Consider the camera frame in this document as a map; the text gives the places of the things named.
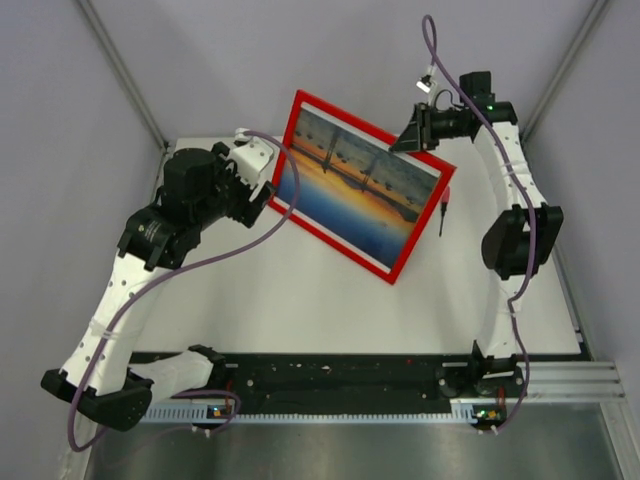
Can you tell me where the corner aluminium post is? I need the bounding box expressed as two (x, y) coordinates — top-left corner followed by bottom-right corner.
(520, 0), (613, 146)
(72, 0), (169, 151)

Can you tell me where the red picture frame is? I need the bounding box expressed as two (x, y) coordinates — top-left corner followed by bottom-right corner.
(270, 90), (456, 284)

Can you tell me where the right corner aluminium post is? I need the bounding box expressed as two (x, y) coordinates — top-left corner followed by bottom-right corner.
(520, 0), (613, 146)

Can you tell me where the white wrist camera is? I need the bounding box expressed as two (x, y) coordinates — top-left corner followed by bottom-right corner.
(229, 128), (275, 187)
(416, 74), (438, 95)

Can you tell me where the red handled screwdriver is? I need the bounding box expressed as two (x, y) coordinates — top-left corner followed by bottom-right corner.
(438, 186), (450, 237)

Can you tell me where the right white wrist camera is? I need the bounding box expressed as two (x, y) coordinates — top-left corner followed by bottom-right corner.
(416, 74), (438, 95)

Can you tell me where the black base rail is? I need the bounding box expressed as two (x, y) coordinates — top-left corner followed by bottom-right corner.
(129, 351), (526, 414)

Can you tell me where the grey slotted cable duct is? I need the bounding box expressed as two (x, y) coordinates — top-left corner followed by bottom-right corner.
(140, 400), (506, 426)

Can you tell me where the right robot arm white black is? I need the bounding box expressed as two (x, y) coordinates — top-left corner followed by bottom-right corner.
(390, 70), (564, 397)

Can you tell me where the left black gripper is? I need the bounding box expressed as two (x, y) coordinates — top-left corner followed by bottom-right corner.
(193, 143), (275, 230)

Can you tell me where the left corner aluminium post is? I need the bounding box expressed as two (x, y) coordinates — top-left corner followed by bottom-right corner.
(72, 0), (169, 151)

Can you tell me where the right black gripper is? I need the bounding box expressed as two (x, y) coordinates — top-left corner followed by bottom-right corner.
(389, 104), (468, 155)

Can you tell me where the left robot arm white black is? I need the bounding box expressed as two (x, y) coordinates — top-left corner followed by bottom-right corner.
(41, 136), (275, 432)

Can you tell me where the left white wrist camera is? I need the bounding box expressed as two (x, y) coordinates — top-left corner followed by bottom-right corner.
(229, 128), (275, 187)

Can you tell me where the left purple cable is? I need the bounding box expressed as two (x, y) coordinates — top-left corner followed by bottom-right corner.
(66, 129), (301, 454)

